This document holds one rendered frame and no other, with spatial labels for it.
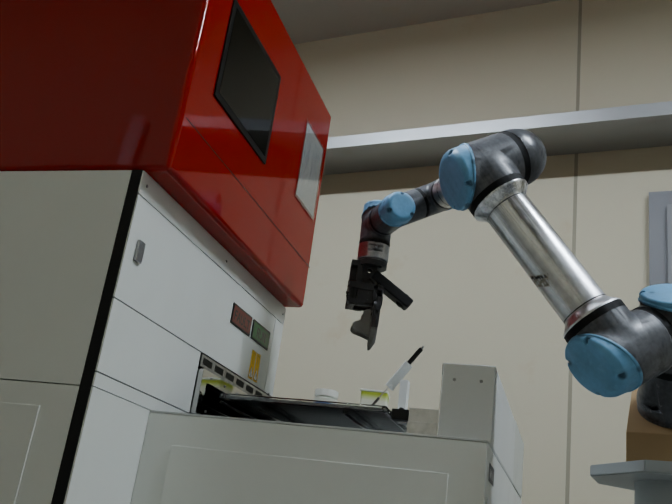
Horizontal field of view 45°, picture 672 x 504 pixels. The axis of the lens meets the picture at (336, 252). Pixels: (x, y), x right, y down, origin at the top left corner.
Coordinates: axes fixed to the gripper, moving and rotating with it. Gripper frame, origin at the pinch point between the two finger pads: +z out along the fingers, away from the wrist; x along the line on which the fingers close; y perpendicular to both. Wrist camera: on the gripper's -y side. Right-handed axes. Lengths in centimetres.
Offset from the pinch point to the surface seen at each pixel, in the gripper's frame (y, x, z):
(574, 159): -95, -129, -124
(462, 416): -12, 44, 20
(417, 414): -8.0, 23.1, 17.9
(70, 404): 54, 47, 27
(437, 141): -35, -138, -127
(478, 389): -14.5, 45.0, 15.3
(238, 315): 31.9, 0.0, -2.6
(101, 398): 49, 45, 25
